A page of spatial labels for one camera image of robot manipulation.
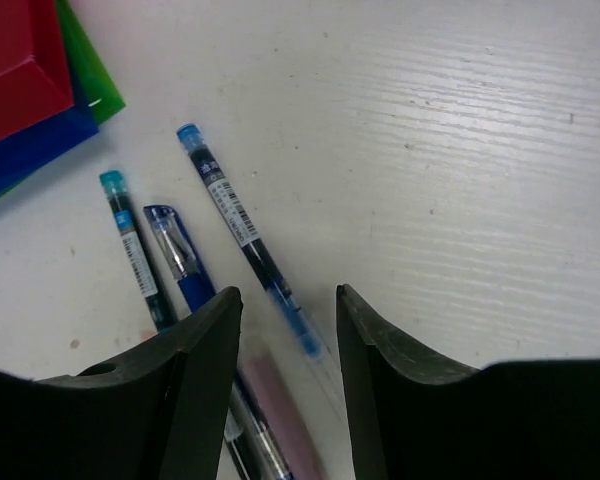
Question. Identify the blue cap gel pen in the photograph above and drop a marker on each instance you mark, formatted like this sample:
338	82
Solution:
310	343

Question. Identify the dark blue clip pen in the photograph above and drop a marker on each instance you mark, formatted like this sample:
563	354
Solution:
247	434

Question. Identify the blue plastic folder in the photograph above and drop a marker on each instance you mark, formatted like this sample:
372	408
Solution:
24	152

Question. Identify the pink highlighter pen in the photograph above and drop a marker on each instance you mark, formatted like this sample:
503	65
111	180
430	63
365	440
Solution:
267	387

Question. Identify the teal cap gel pen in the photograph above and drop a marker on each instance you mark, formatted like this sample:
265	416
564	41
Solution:
137	251

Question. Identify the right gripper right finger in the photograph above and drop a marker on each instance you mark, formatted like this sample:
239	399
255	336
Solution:
414	413

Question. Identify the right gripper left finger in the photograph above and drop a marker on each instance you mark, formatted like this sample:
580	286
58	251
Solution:
156	411

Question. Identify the red plastic folder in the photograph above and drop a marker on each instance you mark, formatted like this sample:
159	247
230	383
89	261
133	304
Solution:
34	75

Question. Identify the green plastic folder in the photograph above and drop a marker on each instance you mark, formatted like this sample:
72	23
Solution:
103	96

